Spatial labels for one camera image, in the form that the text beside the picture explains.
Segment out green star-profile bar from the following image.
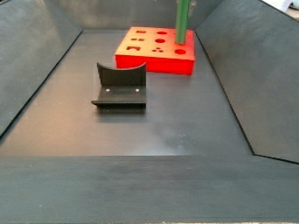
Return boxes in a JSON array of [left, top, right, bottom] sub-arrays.
[[175, 0, 191, 45]]

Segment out black L-shaped fixture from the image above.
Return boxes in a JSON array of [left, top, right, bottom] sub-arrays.
[[91, 63, 147, 107]]

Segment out red shape-sorter block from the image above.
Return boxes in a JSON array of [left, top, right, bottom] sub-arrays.
[[115, 26, 195, 75]]

